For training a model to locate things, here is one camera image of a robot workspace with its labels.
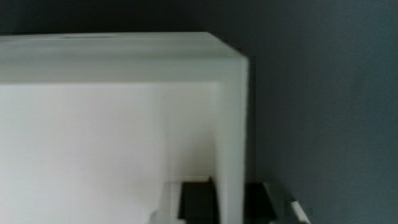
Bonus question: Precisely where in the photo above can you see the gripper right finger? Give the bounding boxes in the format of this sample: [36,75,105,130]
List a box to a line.
[244,182,313,224]

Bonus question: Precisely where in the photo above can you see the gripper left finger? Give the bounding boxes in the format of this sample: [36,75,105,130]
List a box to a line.
[178,179,219,224]

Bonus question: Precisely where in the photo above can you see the white drawer cabinet frame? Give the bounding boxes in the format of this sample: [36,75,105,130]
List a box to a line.
[0,32,249,224]

